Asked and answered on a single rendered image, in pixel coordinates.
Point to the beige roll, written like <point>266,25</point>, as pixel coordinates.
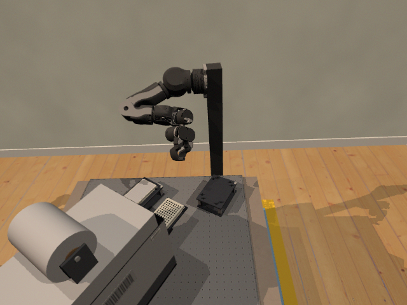
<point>45,235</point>

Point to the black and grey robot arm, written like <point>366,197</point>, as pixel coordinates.
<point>176,82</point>

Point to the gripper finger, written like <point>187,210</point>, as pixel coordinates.
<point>178,143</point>
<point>187,148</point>

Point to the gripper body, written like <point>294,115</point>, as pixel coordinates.
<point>185,133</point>

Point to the beige well plate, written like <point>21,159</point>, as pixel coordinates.
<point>169,210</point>

